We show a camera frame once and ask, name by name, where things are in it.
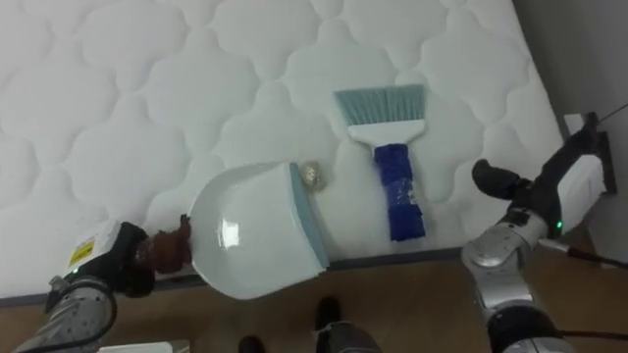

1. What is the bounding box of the crumpled foil ball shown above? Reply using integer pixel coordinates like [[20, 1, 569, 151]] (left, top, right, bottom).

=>
[[299, 161, 327, 192]]

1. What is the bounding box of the white quilted bed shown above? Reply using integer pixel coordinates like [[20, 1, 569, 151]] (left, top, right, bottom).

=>
[[0, 0, 565, 309]]

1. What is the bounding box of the hand brush with blue handle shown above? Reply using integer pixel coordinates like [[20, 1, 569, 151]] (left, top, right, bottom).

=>
[[333, 83, 428, 243]]

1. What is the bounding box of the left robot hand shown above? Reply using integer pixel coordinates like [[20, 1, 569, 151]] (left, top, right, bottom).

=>
[[65, 219, 157, 299]]

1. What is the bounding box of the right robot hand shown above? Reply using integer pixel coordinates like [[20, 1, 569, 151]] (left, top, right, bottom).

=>
[[471, 111, 606, 240]]

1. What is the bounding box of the white dustpan with brown handle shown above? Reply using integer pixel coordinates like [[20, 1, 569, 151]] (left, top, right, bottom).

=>
[[145, 161, 331, 301]]

